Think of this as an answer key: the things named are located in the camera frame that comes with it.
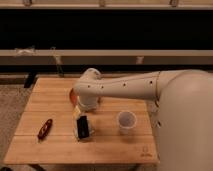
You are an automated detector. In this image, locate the black rectangular device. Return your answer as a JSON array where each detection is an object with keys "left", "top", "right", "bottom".
[{"left": 77, "top": 116, "right": 89, "bottom": 139}]

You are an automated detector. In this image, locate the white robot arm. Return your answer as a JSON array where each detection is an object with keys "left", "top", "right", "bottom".
[{"left": 74, "top": 68, "right": 213, "bottom": 171}]

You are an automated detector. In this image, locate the orange ceramic bowl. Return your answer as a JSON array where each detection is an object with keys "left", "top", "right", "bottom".
[{"left": 69, "top": 89, "right": 77, "bottom": 107}]

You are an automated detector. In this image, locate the wooden table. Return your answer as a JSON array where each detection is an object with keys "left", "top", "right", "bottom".
[{"left": 4, "top": 78, "right": 158, "bottom": 164}]

